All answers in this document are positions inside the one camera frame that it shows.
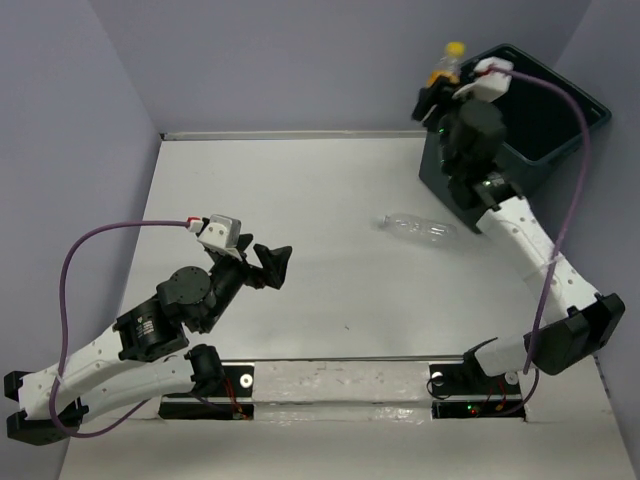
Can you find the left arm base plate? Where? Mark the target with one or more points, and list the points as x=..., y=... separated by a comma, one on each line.
x=231, y=401

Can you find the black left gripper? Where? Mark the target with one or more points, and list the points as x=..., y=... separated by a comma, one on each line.
x=275, y=272

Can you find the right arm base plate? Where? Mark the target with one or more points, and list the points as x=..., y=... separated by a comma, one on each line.
x=459, y=394

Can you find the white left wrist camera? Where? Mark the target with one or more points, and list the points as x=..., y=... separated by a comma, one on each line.
x=217, y=232

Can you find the large clear unlabeled bottle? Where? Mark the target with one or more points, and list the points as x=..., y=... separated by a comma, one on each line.
x=417, y=230

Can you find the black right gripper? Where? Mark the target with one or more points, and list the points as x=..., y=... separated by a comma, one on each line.
x=442, y=95

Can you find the small bottle yellow cap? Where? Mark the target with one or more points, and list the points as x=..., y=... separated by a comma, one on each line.
x=449, y=65

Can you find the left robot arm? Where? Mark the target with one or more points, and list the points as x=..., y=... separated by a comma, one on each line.
x=146, y=352

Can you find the dark green plastic bin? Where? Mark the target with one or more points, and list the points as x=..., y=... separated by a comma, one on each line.
x=541, y=131

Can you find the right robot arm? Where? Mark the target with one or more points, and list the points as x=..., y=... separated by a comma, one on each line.
x=573, y=320

